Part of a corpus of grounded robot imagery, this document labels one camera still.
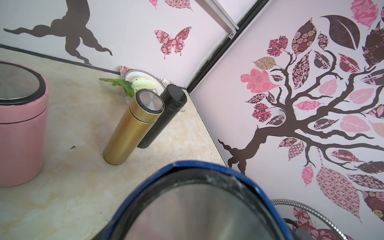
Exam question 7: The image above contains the floral rectangular tray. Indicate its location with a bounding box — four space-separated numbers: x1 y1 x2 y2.
120 66 173 105

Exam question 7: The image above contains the green plastic leaf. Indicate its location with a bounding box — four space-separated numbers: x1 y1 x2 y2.
99 78 135 97

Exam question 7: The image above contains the black thermos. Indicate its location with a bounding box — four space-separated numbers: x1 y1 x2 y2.
138 84 187 149

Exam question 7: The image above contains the blue thermos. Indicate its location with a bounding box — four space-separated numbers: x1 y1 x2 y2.
96 160 294 240

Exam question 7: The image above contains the gold thermos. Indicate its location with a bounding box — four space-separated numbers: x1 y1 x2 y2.
103 89 165 165

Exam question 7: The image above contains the pink thermos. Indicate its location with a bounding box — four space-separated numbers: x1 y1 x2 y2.
1 61 49 187

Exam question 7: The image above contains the horizontal aluminium back bar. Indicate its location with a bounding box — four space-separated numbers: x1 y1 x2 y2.
204 0 240 40

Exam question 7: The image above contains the toy napa cabbage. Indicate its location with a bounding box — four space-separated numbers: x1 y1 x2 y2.
131 77 158 91

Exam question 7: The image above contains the white round plate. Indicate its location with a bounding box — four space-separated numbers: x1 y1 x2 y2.
122 70 166 95

